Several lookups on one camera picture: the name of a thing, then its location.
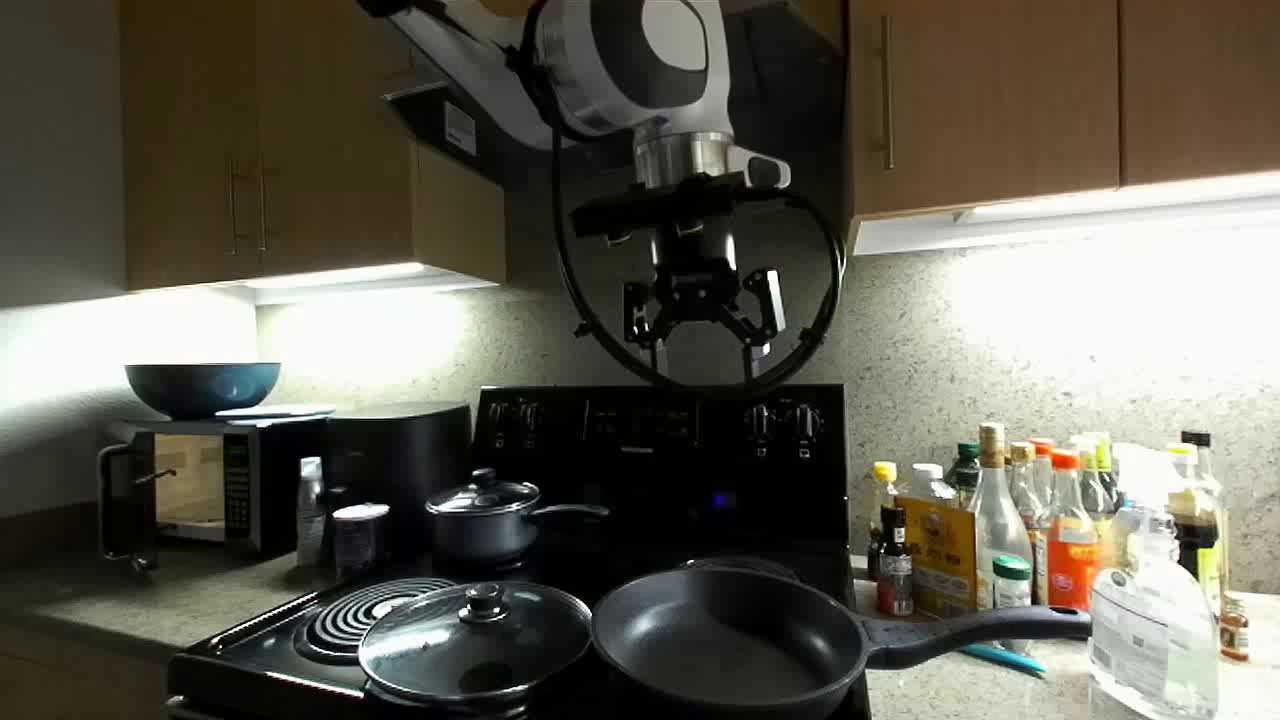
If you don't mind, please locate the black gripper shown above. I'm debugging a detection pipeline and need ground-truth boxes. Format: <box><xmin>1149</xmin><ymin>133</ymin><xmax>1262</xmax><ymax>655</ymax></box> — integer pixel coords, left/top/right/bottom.
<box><xmin>620</xmin><ymin>214</ymin><xmax>794</xmax><ymax>351</ymax></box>

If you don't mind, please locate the black frying pan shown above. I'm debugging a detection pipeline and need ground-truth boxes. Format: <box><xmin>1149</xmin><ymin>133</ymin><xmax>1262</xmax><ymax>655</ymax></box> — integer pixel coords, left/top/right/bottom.
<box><xmin>594</xmin><ymin>555</ymin><xmax>1097</xmax><ymax>720</ymax></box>

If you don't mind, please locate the glass lid with steel knob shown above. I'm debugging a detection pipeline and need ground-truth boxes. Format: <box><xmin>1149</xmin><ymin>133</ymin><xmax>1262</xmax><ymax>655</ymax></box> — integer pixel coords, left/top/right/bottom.
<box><xmin>356</xmin><ymin>576</ymin><xmax>597</xmax><ymax>711</ymax></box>

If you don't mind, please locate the electric coil stove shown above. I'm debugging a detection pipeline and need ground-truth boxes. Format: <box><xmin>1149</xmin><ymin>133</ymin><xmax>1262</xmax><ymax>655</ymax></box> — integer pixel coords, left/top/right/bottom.
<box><xmin>165</xmin><ymin>380</ymin><xmax>875</xmax><ymax>720</ymax></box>

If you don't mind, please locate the small saucepan lid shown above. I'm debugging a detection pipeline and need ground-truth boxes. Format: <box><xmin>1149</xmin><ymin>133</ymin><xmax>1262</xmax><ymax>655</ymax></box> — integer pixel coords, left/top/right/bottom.
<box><xmin>425</xmin><ymin>463</ymin><xmax>545</xmax><ymax>523</ymax></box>

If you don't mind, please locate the small jar with green lid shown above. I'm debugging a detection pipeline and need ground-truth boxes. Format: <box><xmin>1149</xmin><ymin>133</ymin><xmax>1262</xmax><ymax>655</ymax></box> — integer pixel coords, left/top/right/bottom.
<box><xmin>991</xmin><ymin>550</ymin><xmax>1041</xmax><ymax>616</ymax></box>

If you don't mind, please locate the dark jar with white lid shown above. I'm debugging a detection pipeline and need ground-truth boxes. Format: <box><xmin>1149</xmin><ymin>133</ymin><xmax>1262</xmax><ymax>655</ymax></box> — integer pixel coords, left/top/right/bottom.
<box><xmin>327</xmin><ymin>499</ymin><xmax>398</xmax><ymax>582</ymax></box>

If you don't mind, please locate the dark bottle with yellow cap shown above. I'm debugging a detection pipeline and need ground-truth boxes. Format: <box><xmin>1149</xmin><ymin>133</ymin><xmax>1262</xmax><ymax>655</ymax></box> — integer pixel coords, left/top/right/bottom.
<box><xmin>863</xmin><ymin>457</ymin><xmax>904</xmax><ymax>582</ymax></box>

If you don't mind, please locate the bottle with green cap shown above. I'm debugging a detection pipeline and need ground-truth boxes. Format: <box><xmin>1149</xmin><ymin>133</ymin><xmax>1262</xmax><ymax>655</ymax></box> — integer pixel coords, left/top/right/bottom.
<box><xmin>943</xmin><ymin>438</ymin><xmax>984</xmax><ymax>503</ymax></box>

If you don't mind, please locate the small dark saucepan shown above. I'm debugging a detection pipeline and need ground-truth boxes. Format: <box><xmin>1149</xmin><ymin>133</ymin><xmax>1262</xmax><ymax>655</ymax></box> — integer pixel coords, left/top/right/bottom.
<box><xmin>421</xmin><ymin>463</ymin><xmax>612</xmax><ymax>576</ymax></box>

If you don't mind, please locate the small bottle with red label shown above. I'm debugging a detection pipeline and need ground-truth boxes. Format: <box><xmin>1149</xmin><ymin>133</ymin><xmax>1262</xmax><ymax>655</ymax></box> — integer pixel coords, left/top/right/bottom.
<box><xmin>872</xmin><ymin>507</ymin><xmax>920</xmax><ymax>621</ymax></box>

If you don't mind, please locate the bottle with yellow label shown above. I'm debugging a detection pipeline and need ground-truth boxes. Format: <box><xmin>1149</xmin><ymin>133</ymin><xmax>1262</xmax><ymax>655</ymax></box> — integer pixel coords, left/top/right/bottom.
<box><xmin>898</xmin><ymin>458</ymin><xmax>984</xmax><ymax>621</ymax></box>

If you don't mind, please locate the black countertop appliance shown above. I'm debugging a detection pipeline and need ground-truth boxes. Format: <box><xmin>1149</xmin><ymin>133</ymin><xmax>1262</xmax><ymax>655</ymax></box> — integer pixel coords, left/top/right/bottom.
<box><xmin>296</xmin><ymin>398</ymin><xmax>477</xmax><ymax>565</ymax></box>

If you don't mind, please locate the under-cabinet light strip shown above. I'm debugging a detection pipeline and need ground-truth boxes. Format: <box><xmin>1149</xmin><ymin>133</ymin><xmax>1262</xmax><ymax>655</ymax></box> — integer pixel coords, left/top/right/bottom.
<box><xmin>851</xmin><ymin>169</ymin><xmax>1280</xmax><ymax>260</ymax></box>
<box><xmin>236</xmin><ymin>260</ymin><xmax>502</xmax><ymax>303</ymax></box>

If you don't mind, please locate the clear bottle with cork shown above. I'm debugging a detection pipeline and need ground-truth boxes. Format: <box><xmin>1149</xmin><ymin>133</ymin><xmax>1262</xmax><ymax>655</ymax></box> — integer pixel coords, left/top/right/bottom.
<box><xmin>975</xmin><ymin>419</ymin><xmax>1036</xmax><ymax>610</ymax></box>

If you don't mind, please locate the clear bottle with tan cap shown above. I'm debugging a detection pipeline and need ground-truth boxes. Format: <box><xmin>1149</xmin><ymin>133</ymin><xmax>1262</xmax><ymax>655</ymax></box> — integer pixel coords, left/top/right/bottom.
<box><xmin>1005</xmin><ymin>435</ymin><xmax>1056</xmax><ymax>534</ymax></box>

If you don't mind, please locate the yellow-green bottle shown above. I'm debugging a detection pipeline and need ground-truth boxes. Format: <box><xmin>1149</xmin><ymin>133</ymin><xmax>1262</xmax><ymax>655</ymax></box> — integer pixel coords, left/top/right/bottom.
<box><xmin>1071</xmin><ymin>426</ymin><xmax>1124</xmax><ymax>526</ymax></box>

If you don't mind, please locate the orange bottle with red cap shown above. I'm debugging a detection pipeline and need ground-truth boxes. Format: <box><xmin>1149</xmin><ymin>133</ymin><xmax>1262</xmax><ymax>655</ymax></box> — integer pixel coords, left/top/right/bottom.
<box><xmin>1045</xmin><ymin>448</ymin><xmax>1104</xmax><ymax>616</ymax></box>

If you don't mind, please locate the teal utensil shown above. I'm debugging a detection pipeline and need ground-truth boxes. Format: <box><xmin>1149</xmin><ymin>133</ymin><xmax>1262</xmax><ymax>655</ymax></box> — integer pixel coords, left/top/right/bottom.
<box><xmin>956</xmin><ymin>637</ymin><xmax>1053</xmax><ymax>682</ymax></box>

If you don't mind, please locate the black coil burner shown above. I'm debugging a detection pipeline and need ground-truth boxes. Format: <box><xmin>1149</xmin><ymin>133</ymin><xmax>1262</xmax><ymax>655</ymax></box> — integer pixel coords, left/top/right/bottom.
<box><xmin>296</xmin><ymin>572</ymin><xmax>464</xmax><ymax>664</ymax></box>

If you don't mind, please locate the blue bowl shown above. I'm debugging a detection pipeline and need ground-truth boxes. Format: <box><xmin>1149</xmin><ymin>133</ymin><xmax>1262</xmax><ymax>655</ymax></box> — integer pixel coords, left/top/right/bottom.
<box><xmin>125</xmin><ymin>356</ymin><xmax>285</xmax><ymax>423</ymax></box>

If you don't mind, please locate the toaster oven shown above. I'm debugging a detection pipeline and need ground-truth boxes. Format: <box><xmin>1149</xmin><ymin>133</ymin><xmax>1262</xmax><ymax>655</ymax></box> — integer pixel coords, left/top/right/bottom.
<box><xmin>93</xmin><ymin>409</ymin><xmax>337</xmax><ymax>572</ymax></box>

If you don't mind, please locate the small brown bottle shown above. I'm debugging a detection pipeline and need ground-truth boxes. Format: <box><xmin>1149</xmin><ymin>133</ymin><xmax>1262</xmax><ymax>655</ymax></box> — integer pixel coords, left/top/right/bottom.
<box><xmin>1218</xmin><ymin>590</ymin><xmax>1258</xmax><ymax>667</ymax></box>

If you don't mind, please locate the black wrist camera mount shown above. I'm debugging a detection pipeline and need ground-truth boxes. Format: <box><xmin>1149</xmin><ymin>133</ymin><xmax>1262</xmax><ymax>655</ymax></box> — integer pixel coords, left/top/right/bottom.
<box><xmin>573</xmin><ymin>174</ymin><xmax>794</xmax><ymax>244</ymax></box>

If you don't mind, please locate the metal cabinet door handle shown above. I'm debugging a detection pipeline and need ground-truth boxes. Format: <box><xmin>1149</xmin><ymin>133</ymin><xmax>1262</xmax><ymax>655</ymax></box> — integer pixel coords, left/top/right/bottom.
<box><xmin>870</xmin><ymin>11</ymin><xmax>898</xmax><ymax>174</ymax></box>

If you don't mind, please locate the wide wooden wall cabinet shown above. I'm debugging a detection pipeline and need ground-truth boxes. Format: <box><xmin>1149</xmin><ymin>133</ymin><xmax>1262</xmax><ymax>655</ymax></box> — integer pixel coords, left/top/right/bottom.
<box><xmin>839</xmin><ymin>0</ymin><xmax>1280</xmax><ymax>224</ymax></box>

